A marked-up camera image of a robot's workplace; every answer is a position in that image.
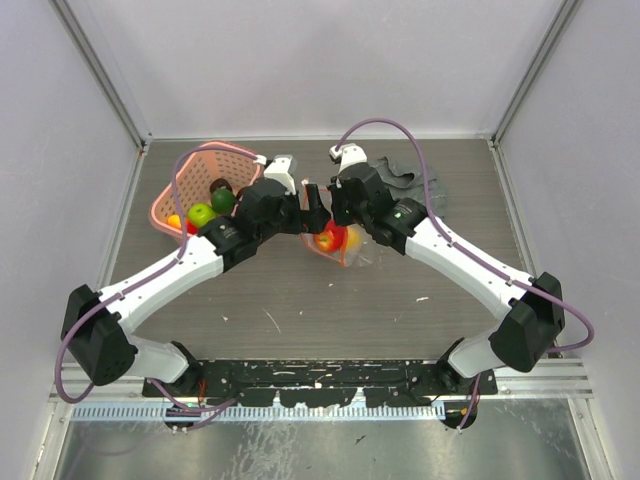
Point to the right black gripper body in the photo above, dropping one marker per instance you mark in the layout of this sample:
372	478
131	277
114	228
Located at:
343	212

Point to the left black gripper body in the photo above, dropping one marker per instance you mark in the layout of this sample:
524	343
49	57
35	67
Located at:
286	222

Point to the red apple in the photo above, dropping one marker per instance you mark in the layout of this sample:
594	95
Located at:
331	239

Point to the yellow pear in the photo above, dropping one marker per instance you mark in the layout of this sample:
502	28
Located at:
352	239

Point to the dark green avocado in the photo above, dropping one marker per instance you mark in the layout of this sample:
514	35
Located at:
223	201

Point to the clear zip top bag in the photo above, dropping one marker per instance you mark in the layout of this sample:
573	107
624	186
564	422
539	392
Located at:
362	257

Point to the pink plastic basket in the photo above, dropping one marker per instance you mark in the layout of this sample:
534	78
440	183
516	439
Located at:
239	166

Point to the green apple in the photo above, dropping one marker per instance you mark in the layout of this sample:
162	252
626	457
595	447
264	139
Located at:
200	214

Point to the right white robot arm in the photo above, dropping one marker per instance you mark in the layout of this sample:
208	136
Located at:
528	320

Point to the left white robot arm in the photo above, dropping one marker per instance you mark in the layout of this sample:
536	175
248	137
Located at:
98	327

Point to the grey cloth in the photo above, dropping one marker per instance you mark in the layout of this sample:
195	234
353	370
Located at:
406	180

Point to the red yellow mango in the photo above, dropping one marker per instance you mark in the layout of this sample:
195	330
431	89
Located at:
174	221

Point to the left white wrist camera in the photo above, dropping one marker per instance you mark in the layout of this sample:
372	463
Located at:
280	168

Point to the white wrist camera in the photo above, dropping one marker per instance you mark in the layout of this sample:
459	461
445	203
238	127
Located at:
280	168
347	155

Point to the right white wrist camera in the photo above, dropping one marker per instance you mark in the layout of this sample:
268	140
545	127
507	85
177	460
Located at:
347	155

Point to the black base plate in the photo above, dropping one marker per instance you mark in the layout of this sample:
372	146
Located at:
315	384

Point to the left aluminium frame post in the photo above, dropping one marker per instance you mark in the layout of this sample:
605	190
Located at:
78	34

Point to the aluminium frame post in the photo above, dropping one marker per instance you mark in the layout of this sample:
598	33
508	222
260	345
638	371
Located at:
78	34
551	38

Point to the slotted cable duct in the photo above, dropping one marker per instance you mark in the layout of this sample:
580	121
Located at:
161	411

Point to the right aluminium frame post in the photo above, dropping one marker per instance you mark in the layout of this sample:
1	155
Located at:
551	38

